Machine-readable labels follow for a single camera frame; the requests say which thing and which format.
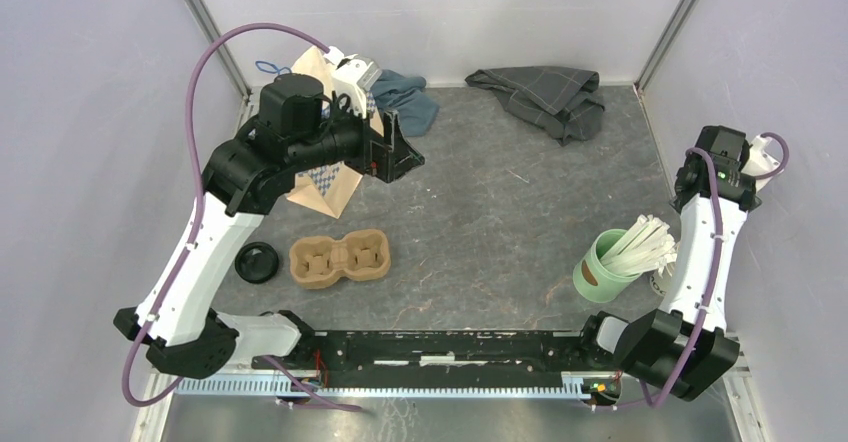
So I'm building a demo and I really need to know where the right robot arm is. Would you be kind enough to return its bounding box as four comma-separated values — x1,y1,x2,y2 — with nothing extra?
577,126,760,408

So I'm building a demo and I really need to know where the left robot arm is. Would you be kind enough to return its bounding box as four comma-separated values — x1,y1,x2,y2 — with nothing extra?
114,74,425,379

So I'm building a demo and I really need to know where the checkered paper takeout bag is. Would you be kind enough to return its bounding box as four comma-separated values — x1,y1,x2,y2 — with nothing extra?
286,48,383,218

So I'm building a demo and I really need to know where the black coffee lid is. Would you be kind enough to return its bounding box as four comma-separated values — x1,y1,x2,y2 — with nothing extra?
234,242,280,284

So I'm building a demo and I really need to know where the blue cloth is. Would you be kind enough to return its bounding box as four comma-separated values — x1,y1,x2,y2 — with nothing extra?
371,69,440,137

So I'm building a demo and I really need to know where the brown cardboard cup carrier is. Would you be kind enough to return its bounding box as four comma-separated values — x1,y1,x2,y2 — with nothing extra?
289,229,391,290

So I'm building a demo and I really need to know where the grey plaid cloth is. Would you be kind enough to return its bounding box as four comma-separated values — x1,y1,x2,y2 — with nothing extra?
465,66,605,145

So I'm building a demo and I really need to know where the green cup holder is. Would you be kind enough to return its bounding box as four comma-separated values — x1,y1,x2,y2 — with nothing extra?
572,229,641,303

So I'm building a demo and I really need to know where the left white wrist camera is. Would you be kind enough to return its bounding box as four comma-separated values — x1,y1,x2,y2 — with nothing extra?
324,46,382,119

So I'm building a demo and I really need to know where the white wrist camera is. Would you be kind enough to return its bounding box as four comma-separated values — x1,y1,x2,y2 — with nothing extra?
742,134,783,192
324,46,382,119

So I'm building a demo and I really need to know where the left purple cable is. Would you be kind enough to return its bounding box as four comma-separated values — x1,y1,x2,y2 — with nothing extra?
121,22,362,414

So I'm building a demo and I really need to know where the purple cable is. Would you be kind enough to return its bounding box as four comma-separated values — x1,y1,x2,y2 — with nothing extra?
592,132,791,410
121,22,362,414

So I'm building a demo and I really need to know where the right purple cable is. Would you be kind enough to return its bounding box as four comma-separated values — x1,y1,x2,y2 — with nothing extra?
592,132,791,410

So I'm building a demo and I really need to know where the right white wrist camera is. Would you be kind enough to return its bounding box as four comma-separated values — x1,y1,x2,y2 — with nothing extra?
742,134,783,192

